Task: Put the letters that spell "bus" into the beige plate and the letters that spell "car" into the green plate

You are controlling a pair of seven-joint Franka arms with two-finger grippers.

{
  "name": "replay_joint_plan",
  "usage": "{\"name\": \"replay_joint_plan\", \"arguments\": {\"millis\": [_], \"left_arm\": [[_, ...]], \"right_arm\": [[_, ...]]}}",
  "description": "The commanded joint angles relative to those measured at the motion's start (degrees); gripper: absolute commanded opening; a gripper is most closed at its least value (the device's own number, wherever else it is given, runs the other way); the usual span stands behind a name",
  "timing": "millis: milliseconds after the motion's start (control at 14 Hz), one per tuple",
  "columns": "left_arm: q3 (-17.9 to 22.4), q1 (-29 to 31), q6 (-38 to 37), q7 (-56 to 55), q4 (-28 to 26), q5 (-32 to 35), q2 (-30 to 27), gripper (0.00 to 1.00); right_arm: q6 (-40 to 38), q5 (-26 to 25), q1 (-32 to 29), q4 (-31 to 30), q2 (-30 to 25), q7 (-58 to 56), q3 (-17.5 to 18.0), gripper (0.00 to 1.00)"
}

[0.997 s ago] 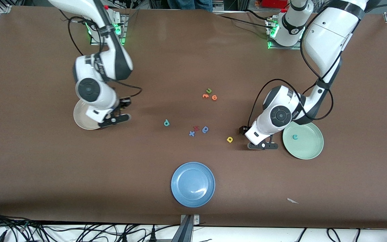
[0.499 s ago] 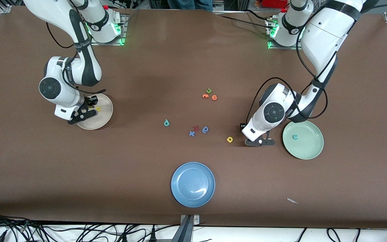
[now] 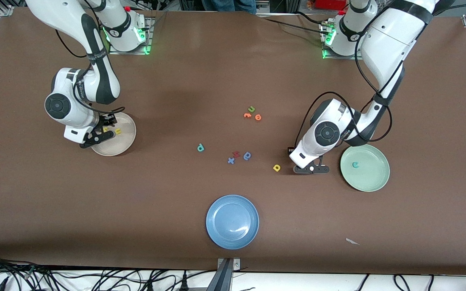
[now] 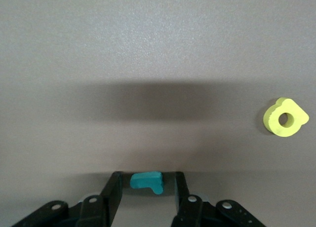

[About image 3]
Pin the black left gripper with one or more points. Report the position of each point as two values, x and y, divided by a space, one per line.
290 149

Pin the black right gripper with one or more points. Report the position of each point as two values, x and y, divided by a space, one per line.
104 122

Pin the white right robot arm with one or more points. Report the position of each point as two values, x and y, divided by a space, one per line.
75 16

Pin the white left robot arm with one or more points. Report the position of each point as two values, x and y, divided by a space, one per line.
390 40

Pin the beige round plate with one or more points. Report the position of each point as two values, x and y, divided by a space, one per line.
121 143

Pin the green round plate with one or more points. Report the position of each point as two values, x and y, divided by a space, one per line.
368 173

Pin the blue letter a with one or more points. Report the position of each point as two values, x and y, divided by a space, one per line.
246 157

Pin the white paper scrap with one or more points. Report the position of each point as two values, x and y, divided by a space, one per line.
351 241

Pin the blue round plate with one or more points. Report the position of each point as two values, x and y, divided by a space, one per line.
232 222

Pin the red box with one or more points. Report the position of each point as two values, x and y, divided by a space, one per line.
330 4

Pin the person legs blue jeans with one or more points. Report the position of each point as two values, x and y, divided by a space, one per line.
229 5

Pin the black power plug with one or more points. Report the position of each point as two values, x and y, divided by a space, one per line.
184 285

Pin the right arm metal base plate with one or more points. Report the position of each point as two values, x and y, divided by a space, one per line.
149 36

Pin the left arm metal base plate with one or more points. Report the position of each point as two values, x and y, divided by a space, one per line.
338 57

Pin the metal table edge bracket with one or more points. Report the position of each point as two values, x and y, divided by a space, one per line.
227 264

